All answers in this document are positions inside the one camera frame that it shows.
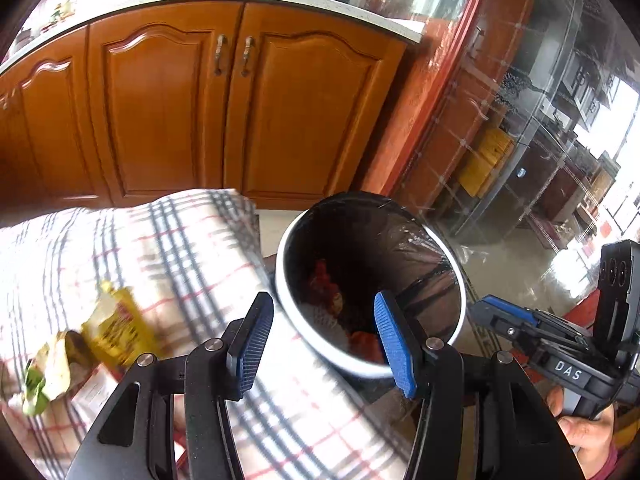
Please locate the yellow snack packet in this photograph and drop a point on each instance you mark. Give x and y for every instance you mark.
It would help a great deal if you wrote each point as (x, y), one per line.
(115, 330)

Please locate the yellow wooden board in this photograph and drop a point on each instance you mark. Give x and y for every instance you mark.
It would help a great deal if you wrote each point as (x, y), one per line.
(485, 160)

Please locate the wooden cabinet door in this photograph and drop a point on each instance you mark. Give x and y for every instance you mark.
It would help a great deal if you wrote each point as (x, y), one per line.
(320, 115)
(165, 110)
(45, 135)

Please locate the condiment bottles cluster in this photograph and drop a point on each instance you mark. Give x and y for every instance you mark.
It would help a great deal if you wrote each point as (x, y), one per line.
(60, 12)

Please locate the red crumpled wrapper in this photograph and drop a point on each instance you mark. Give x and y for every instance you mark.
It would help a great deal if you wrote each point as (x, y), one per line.
(322, 285)

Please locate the green white snack wrapper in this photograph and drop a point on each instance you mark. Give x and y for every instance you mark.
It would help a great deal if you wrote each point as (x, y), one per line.
(55, 365)

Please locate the white rim trash bin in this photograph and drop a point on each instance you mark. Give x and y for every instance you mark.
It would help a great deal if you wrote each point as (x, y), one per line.
(310, 332)

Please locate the orange crumpled wrapper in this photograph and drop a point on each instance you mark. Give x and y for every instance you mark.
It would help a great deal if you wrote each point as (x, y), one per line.
(365, 345)

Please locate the person's right hand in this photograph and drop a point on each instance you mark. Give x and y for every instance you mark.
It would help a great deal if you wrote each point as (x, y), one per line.
(590, 440)

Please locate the red wooden glass door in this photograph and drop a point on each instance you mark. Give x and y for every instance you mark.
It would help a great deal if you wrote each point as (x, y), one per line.
(525, 60)

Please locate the person's right forearm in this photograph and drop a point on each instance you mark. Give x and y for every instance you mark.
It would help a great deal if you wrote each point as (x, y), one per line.
(607, 467)

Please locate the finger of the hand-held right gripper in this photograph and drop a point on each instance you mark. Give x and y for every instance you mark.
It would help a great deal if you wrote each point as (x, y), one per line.
(507, 332)
(510, 307)

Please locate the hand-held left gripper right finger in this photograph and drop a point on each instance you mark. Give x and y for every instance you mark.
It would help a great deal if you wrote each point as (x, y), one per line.
(395, 345)

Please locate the white paper wrapper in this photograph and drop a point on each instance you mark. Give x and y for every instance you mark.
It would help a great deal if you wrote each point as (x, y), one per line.
(95, 390)

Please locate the plaid tablecloth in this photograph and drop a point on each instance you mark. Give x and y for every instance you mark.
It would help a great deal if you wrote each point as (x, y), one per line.
(200, 260)

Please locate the black trash bag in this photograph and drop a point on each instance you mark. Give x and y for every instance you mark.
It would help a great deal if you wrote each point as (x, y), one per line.
(365, 240)

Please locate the dark wooden sideboard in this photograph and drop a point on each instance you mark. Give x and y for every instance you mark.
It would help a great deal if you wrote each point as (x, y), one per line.
(550, 180)

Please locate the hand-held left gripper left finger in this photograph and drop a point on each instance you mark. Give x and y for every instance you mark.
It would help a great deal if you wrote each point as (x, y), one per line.
(250, 347)

